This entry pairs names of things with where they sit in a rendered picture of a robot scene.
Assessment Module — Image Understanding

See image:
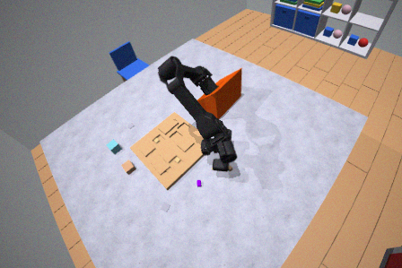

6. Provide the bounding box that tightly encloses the teal cube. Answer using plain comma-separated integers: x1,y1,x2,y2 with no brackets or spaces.
107,139,122,154

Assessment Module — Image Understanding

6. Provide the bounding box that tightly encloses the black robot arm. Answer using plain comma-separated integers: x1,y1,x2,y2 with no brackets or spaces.
158,56,238,163

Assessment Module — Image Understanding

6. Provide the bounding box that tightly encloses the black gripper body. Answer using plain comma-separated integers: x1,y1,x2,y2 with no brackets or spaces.
213,129,232,171

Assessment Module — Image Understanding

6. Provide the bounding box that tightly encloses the dark grey bent rod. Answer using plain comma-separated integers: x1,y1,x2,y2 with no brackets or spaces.
161,203,170,212

